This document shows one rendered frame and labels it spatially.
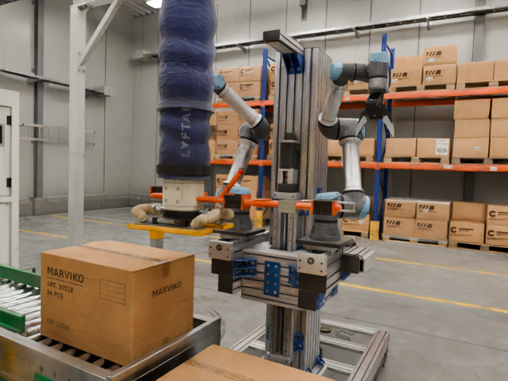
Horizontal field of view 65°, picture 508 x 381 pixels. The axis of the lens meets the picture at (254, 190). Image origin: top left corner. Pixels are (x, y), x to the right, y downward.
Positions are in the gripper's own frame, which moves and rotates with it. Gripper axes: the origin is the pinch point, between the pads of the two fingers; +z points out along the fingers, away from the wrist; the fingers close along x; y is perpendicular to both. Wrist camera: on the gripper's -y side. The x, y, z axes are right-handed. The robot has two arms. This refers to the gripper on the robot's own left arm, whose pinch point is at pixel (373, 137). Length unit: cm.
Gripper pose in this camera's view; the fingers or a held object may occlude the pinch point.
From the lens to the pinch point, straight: 174.5
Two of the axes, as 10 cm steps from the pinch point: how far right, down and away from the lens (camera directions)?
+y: 4.7, -0.3, 8.8
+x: -8.8, -0.6, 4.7
